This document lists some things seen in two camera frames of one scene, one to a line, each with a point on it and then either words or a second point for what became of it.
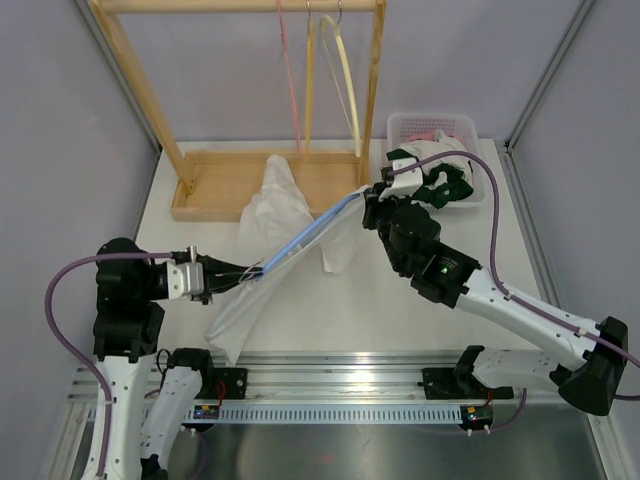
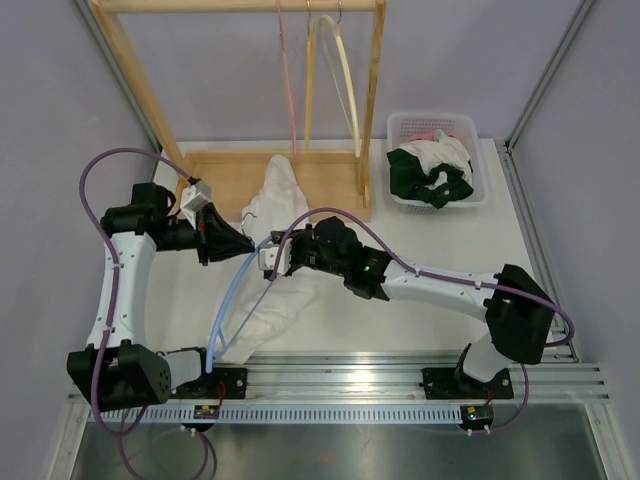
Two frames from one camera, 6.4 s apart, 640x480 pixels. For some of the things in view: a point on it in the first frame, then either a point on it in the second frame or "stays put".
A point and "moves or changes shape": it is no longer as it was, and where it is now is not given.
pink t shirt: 429,136 stays put
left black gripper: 214,267 → 216,239
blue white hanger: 303,238 moves or changes shape
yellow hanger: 309,78 stays put
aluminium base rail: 308,378 stays put
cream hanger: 348,81 stays put
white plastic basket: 405,126 stays put
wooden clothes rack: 214,184 stays put
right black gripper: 375,205 → 297,237
